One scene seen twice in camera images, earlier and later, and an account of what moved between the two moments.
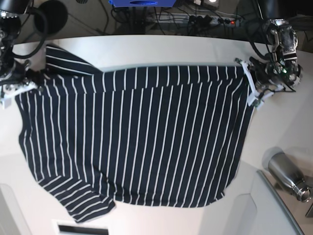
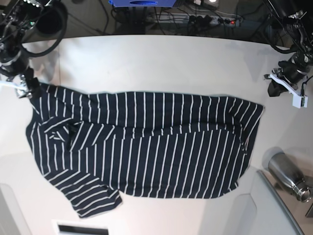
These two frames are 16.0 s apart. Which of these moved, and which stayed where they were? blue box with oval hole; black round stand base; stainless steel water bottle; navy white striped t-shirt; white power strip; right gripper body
Moved: right gripper body; navy white striped t-shirt
Stayed: stainless steel water bottle; black round stand base; blue box with oval hole; white power strip
